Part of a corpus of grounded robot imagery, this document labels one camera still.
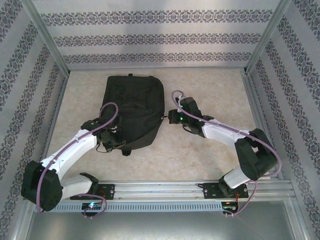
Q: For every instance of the black backpack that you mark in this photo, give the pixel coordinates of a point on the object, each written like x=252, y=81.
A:
x=135, y=105

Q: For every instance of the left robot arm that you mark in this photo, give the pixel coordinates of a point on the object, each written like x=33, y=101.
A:
x=67, y=152

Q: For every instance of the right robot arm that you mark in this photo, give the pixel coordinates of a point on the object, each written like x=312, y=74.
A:
x=225, y=135

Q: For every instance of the grey metal sheet panel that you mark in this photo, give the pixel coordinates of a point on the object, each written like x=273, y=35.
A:
x=160, y=225

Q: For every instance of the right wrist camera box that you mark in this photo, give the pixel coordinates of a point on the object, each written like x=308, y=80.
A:
x=178, y=99

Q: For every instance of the aluminium wall base strip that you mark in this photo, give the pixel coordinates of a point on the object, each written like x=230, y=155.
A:
x=212, y=69

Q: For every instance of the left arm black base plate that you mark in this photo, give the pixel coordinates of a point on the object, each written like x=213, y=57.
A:
x=108, y=191

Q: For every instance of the aluminium table side rail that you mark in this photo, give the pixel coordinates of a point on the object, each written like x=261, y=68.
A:
x=64, y=83
x=248, y=85

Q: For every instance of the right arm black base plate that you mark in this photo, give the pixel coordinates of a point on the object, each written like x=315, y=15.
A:
x=211, y=191

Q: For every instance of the aluminium mounting rail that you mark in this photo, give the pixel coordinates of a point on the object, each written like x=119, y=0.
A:
x=160, y=190

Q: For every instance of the aluminium frame post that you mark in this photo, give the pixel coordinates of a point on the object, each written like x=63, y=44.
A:
x=47, y=37
x=266, y=37

